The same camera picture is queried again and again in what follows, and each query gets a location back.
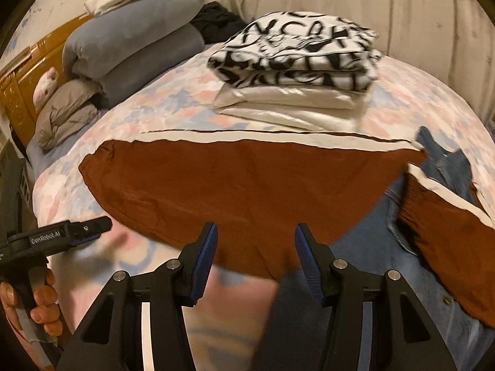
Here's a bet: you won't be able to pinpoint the brown pants with white stripe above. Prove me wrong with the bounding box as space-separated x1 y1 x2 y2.
78 130 495 323

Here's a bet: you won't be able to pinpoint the cream folded cloth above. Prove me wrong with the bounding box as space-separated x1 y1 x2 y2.
213 83 374 133

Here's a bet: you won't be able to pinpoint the wooden headboard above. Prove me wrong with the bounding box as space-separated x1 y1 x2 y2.
0 11 93 149

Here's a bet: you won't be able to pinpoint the pink and white plush toy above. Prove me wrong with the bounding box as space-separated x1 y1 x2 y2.
33 66 63 108

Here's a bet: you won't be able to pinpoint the black and white printed folded cloth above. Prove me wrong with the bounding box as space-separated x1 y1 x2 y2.
208 12 384 93

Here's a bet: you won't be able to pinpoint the blue-grey folded quilt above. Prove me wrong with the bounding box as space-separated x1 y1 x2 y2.
62 0 208 109

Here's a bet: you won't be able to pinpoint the person's left hand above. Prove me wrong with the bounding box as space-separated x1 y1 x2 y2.
0 267 64 344

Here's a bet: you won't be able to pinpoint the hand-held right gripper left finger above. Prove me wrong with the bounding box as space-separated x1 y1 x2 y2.
56 222 219 371

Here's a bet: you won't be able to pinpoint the beige patterned curtain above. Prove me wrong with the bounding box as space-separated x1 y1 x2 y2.
182 0 493 124

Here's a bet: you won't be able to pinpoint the blue denim jeans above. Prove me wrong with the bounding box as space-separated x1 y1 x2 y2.
267 126 495 371

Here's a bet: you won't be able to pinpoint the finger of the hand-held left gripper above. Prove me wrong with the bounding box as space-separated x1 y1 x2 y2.
67 217 113 247

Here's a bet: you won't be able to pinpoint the pastel floral blanket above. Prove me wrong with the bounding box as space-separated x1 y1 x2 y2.
33 42 495 371

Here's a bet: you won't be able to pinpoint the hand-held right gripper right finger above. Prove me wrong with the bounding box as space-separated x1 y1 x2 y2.
295 224 459 371

